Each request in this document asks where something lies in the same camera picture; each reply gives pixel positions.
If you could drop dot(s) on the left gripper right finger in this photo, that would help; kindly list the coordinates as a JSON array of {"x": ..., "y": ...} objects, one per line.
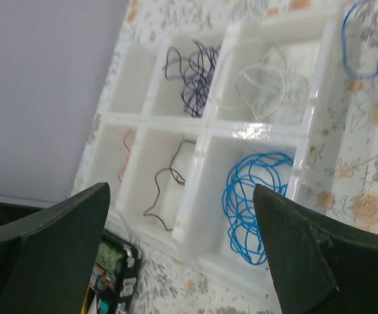
[{"x": 317, "y": 264}]

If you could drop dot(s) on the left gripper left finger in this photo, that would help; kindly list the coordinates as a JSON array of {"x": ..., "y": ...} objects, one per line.
[{"x": 47, "y": 255}]

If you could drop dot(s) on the white compartment tray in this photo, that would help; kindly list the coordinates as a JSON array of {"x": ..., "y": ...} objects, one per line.
[{"x": 167, "y": 172}]

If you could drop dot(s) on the black poker chip case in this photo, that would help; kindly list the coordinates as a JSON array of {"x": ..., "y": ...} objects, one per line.
[{"x": 114, "y": 277}]

